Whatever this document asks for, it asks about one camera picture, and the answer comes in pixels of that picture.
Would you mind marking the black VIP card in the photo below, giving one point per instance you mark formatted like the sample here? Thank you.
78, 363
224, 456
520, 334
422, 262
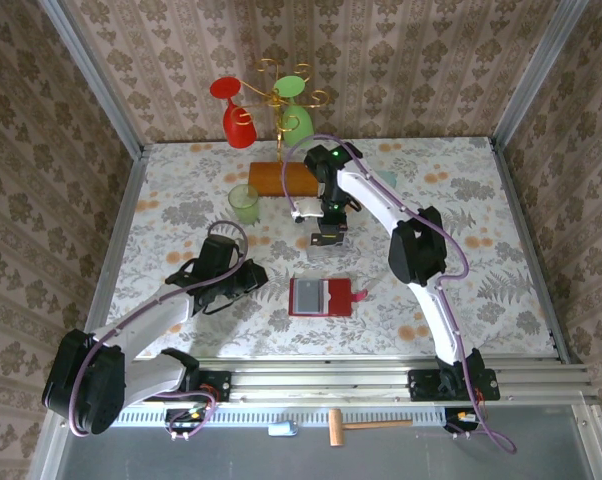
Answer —
308, 297

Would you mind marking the red card holder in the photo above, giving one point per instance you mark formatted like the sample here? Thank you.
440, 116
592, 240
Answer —
338, 300

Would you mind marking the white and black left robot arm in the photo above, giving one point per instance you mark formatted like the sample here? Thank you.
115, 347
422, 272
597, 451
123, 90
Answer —
146, 320

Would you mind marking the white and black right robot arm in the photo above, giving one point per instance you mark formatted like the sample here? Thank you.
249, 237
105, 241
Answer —
433, 315

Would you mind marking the green plastic tumbler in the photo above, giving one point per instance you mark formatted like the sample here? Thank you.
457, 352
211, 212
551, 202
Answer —
245, 212

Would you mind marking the teal plastic tumbler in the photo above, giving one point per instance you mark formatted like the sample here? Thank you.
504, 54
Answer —
390, 177

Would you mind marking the green plastic goblet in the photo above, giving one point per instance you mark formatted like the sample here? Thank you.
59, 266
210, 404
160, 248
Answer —
296, 127

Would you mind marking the red plastic goblet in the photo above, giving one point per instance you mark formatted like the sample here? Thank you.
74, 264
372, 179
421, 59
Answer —
238, 132

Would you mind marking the light blue small object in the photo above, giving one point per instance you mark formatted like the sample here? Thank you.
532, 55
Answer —
281, 430

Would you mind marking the wooden mallet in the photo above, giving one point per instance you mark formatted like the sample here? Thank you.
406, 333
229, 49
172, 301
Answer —
336, 430

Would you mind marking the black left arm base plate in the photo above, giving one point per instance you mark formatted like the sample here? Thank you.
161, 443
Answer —
221, 385

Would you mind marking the aluminium extrusion frame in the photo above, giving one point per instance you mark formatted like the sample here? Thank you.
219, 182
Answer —
321, 382

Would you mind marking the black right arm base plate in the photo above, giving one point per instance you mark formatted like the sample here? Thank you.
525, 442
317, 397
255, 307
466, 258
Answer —
421, 387

